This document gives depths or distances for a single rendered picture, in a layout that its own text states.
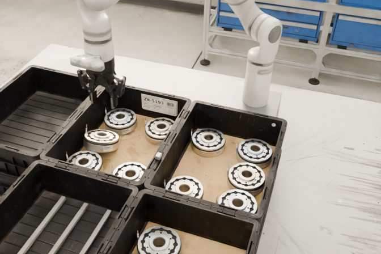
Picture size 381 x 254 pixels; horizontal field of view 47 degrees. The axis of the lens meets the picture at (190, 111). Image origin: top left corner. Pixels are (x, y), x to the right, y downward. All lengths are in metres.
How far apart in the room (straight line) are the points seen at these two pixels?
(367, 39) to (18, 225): 2.53
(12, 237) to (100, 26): 0.56
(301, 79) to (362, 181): 1.87
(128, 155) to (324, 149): 0.70
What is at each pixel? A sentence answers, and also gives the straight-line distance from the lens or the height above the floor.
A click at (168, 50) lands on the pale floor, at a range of 3.55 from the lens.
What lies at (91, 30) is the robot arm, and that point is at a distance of 1.09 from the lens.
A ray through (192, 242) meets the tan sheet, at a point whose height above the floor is 0.83.
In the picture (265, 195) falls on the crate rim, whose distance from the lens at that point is 1.11.
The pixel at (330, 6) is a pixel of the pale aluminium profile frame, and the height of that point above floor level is 0.60.
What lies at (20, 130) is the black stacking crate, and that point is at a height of 0.83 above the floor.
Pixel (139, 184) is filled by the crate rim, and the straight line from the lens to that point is 1.09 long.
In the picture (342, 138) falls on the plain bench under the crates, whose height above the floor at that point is 0.70.
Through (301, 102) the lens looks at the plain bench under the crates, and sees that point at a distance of 1.82.
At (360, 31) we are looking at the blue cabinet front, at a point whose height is 0.44.
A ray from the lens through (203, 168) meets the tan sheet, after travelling 1.27.
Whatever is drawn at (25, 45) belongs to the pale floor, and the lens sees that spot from 3.81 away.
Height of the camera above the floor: 1.72
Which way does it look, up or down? 37 degrees down
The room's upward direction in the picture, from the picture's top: 2 degrees clockwise
